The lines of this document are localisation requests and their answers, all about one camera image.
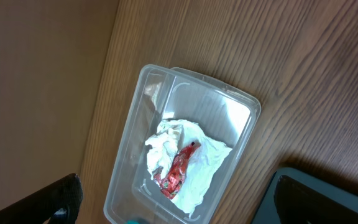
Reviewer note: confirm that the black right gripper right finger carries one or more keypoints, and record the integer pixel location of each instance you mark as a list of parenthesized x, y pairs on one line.
[(296, 203)]

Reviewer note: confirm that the large white napkin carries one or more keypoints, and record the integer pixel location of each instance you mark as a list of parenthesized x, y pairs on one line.
[(171, 137)]

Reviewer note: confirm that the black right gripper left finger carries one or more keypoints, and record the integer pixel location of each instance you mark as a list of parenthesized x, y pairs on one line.
[(58, 202)]

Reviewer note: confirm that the clear plastic waste bin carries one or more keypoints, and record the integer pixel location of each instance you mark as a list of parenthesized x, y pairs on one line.
[(223, 112)]

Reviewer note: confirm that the teal serving tray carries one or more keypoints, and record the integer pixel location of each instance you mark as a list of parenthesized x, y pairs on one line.
[(133, 222)]

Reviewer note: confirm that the red foil snack wrapper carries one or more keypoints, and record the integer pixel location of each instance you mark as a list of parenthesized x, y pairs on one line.
[(171, 184)]

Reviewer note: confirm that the black rectangular tray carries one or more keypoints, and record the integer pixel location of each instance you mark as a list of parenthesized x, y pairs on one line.
[(267, 213)]

